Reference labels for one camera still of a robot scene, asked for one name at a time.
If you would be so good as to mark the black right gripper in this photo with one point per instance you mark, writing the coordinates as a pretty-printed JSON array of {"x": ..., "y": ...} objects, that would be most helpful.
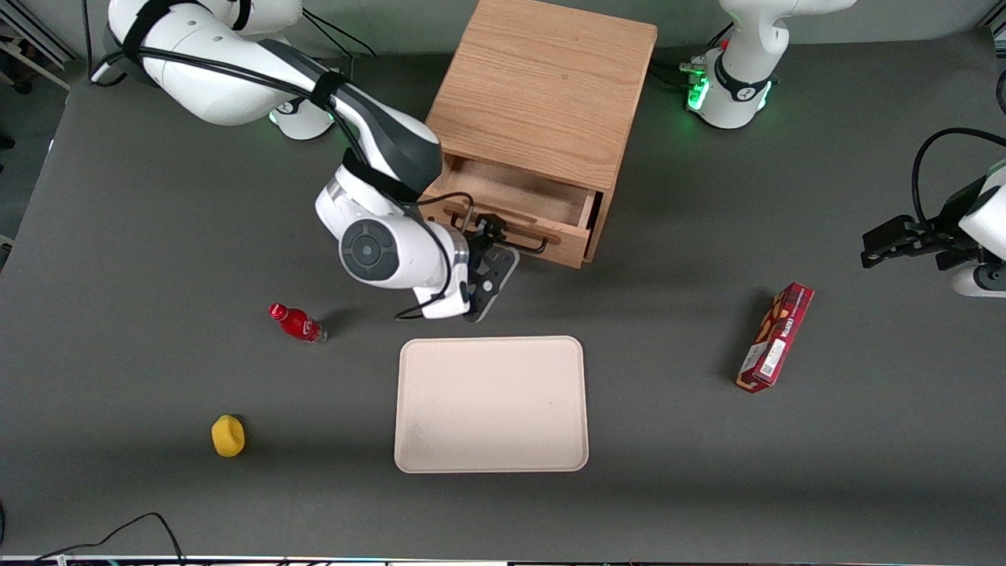
[{"x": 480, "y": 233}]

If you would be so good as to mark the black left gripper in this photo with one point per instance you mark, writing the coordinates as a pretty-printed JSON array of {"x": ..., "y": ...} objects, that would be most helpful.
[{"x": 941, "y": 232}]

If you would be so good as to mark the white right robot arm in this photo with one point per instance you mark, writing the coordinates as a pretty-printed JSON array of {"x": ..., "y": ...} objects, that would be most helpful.
[{"x": 220, "y": 71}]

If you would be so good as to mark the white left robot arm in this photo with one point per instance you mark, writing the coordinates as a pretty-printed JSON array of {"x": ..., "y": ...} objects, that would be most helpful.
[{"x": 747, "y": 47}]

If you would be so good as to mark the wooden drawer cabinet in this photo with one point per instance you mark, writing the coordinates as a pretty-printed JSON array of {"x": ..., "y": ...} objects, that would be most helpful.
[{"x": 542, "y": 86}]

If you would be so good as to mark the red cookie box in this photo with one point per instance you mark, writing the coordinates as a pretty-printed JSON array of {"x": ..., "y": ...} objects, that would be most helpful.
[{"x": 774, "y": 338}]

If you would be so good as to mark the cream rectangular tray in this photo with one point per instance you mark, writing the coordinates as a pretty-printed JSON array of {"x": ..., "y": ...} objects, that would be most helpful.
[{"x": 487, "y": 409}]

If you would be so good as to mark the small red cola bottle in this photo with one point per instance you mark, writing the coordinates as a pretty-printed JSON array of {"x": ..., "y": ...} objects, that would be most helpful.
[{"x": 297, "y": 323}]

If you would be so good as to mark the yellow toy fruit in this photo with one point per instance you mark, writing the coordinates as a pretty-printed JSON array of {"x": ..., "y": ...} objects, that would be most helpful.
[{"x": 228, "y": 436}]

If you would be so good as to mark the aluminium frame profile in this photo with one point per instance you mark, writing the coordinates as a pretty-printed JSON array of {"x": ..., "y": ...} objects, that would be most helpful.
[{"x": 39, "y": 35}]

